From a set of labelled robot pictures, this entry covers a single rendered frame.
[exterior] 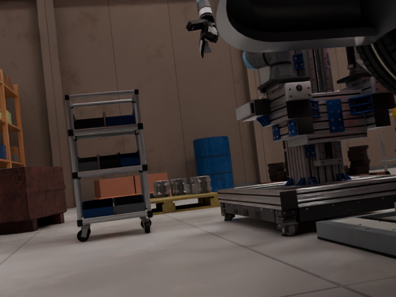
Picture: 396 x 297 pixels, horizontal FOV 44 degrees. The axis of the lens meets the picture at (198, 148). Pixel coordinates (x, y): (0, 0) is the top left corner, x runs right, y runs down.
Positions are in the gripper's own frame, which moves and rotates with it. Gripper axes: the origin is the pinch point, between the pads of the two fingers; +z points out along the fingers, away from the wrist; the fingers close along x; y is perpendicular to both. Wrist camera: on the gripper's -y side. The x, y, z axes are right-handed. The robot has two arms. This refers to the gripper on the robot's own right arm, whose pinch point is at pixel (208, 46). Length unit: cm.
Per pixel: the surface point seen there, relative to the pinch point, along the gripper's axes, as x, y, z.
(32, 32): 547, -36, -589
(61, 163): 643, 52, -363
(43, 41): 536, -14, -559
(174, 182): 304, 120, -128
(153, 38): 487, 189, -592
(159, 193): 313, 105, -117
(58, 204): 342, -3, -104
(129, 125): 121, 4, -46
